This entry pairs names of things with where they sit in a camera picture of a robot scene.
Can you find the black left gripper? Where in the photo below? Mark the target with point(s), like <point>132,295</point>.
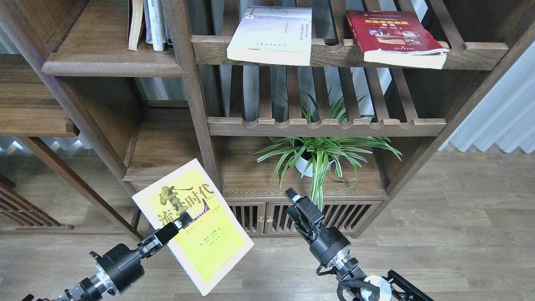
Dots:
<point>120,267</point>

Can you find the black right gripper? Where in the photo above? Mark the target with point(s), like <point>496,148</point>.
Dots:
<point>324,242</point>

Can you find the yellow green paperback book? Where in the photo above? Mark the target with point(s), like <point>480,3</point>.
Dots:
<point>210,246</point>

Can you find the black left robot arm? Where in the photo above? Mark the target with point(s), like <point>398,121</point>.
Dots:
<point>82,291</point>

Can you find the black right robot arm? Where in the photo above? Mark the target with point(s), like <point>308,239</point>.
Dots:
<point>364,287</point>

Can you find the white plant pot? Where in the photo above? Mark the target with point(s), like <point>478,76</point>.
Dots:
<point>312,164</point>

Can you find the green spider plant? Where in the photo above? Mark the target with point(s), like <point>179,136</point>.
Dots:
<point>346,153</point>

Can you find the dark wooden bookshelf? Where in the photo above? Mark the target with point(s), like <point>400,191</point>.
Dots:
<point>147,113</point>

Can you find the white lavender paperback book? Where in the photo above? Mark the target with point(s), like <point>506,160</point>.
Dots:
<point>273,35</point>

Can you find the red paperback book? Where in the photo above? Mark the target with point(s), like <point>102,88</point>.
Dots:
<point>395,38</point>

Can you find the dark green upright book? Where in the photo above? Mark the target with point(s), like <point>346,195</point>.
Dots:
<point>169,42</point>

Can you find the white upright book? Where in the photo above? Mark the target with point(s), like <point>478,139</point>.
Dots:
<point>155,24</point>

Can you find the white curtain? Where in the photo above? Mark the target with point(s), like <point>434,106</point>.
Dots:
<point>505,118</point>

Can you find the tan upright book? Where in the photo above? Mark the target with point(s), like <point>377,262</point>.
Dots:
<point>136,24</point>

